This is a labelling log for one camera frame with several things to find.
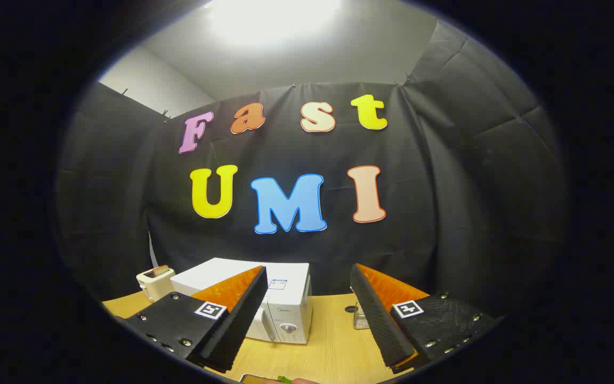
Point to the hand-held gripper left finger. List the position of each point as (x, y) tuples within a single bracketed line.
[(237, 325)]

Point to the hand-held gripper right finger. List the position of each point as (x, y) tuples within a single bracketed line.
[(379, 325)]

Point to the white microwave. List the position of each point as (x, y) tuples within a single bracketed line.
[(291, 314)]

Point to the toast sandwich with lettuce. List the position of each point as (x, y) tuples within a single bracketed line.
[(285, 380)]

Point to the white toaster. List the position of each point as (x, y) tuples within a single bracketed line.
[(152, 288)]

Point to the bread slice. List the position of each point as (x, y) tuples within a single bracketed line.
[(161, 270)]

